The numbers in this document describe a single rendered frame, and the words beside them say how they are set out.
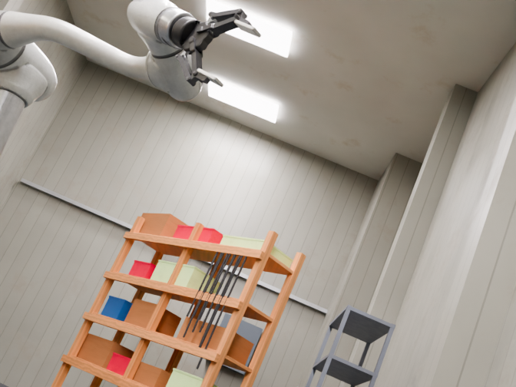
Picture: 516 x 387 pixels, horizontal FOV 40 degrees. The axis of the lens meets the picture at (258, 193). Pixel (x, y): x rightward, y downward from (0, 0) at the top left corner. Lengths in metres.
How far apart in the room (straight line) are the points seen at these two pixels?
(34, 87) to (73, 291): 9.86
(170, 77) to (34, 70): 0.50
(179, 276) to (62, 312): 4.61
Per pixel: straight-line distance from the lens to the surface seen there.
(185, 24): 1.69
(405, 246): 8.33
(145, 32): 1.80
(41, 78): 2.22
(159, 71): 1.86
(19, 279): 12.20
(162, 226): 8.31
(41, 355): 11.90
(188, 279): 7.46
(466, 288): 4.56
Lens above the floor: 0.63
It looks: 19 degrees up
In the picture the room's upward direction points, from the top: 24 degrees clockwise
